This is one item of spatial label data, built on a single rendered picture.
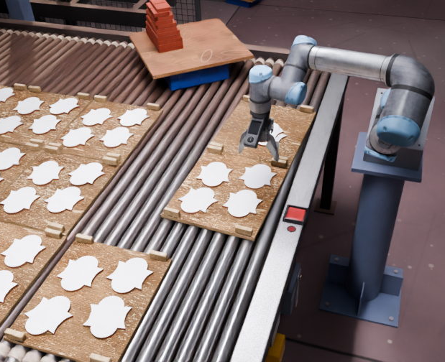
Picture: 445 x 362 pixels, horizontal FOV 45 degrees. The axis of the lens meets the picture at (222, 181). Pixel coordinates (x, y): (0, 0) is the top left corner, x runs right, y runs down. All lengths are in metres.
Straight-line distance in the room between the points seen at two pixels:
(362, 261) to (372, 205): 0.35
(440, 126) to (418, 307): 1.70
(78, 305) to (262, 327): 0.55
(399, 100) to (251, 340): 0.78
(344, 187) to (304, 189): 1.48
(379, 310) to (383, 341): 0.17
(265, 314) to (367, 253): 1.07
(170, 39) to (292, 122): 0.77
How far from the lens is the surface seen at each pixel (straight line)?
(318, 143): 2.26
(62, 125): 2.47
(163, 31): 2.70
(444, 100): 4.53
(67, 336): 1.63
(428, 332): 2.84
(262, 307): 1.64
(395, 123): 1.56
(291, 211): 1.90
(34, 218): 2.01
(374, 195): 2.36
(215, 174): 2.04
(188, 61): 2.63
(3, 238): 1.98
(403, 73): 1.61
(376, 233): 2.50
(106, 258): 1.79
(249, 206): 1.89
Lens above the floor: 2.22
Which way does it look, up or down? 39 degrees down
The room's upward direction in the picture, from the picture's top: 3 degrees counter-clockwise
